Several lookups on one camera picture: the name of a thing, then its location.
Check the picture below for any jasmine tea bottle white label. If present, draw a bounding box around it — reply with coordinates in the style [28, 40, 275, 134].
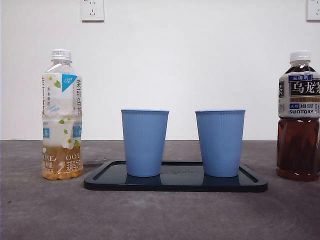
[41, 48, 84, 181]

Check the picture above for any dark oolong tea bottle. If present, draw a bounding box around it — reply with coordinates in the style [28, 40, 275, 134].
[276, 50, 320, 182]

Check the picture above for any blue ribbed plastic cup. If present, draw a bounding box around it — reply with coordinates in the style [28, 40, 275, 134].
[120, 108, 170, 178]
[194, 108, 246, 178]

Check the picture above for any dark blue rectangular tray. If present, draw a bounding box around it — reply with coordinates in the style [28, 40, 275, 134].
[83, 160, 269, 193]

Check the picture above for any white wall socket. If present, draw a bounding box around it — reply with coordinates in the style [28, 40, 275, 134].
[306, 0, 320, 22]
[80, 0, 105, 22]

